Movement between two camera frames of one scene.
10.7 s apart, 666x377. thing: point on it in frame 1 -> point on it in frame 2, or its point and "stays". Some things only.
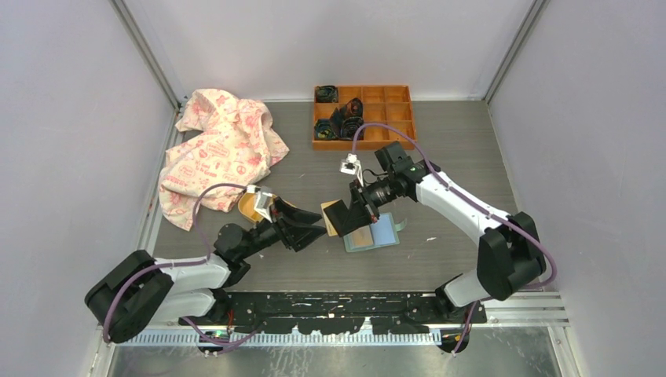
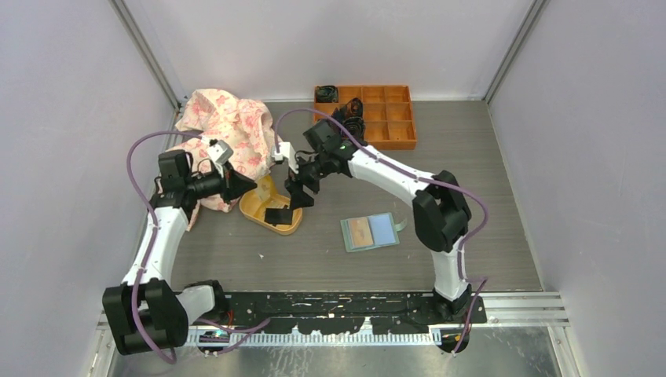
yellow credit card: [362, 236] stays
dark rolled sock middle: [353, 108] stays
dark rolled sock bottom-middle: [349, 126] stays
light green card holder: [382, 233] stays
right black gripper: [360, 216] -> [300, 198]
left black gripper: [296, 236] -> [232, 184]
